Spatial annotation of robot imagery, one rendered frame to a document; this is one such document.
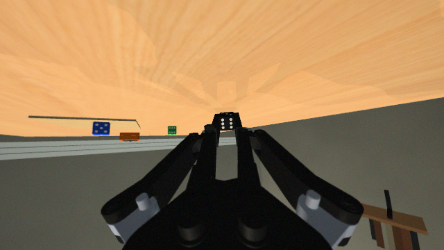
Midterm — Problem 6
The blue die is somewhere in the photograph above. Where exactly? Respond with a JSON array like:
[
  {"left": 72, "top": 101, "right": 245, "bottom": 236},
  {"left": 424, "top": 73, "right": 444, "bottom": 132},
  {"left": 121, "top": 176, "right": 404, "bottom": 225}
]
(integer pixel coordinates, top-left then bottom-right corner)
[{"left": 92, "top": 122, "right": 110, "bottom": 135}]

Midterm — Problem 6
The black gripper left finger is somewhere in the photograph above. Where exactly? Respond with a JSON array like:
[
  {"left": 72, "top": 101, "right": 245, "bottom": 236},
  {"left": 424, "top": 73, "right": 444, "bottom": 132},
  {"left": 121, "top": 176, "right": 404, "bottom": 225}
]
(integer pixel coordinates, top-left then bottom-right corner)
[{"left": 101, "top": 114, "right": 220, "bottom": 244}]

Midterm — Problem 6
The tan textured mat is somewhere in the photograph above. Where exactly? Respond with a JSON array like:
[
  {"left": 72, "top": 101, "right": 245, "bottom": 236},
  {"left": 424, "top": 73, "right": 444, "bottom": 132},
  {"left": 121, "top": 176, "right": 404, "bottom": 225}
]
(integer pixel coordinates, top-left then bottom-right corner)
[{"left": 28, "top": 115, "right": 141, "bottom": 129}]

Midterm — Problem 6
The orange digital multimeter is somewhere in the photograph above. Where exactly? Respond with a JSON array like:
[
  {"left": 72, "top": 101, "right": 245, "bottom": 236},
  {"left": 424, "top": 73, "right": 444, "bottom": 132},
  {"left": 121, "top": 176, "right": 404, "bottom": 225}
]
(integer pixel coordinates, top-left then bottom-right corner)
[{"left": 119, "top": 133, "right": 139, "bottom": 142}]

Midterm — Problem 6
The green die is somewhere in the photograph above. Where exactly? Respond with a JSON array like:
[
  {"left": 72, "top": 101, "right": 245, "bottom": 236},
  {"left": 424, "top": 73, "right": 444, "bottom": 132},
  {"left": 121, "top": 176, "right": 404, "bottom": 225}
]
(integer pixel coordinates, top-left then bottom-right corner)
[{"left": 168, "top": 126, "right": 177, "bottom": 135}]

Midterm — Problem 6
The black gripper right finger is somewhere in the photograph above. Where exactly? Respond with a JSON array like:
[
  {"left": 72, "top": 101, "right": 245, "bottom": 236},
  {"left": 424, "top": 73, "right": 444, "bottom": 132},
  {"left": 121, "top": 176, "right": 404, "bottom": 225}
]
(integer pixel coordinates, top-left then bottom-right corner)
[{"left": 234, "top": 112, "right": 364, "bottom": 250}]

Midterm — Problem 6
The black die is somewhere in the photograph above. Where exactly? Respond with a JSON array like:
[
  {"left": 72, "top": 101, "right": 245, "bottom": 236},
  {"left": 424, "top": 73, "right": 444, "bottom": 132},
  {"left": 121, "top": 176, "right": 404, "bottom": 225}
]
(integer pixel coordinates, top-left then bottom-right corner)
[{"left": 219, "top": 112, "right": 235, "bottom": 131}]

